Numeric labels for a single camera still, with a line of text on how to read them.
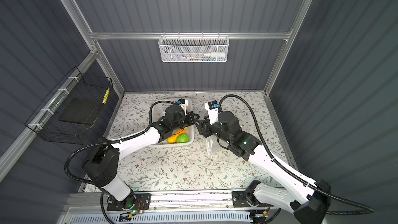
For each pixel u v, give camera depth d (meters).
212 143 0.75
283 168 0.43
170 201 0.75
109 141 0.49
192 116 0.74
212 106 0.59
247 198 0.67
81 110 0.74
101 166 0.46
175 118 0.67
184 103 0.78
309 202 0.38
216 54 0.87
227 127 0.51
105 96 0.83
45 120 0.62
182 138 0.87
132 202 0.71
